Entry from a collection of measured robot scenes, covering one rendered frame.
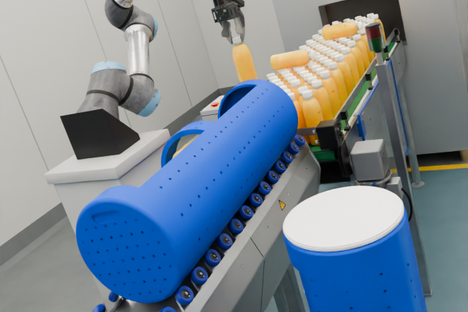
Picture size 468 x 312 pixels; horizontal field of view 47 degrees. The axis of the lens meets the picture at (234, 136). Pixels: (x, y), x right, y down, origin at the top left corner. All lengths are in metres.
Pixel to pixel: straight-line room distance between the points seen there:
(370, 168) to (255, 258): 0.70
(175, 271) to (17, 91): 3.61
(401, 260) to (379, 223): 0.09
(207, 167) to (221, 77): 5.69
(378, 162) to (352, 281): 0.92
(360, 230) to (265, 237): 0.48
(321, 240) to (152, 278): 0.39
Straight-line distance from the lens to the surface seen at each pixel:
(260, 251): 1.58
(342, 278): 1.20
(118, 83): 1.95
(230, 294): 1.43
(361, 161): 2.07
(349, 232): 1.20
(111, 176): 1.75
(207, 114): 2.24
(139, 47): 2.18
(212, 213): 1.33
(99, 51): 5.45
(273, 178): 1.74
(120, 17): 2.27
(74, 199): 1.93
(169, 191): 1.26
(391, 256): 1.21
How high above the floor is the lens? 1.64
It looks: 17 degrees down
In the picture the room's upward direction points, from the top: 17 degrees counter-clockwise
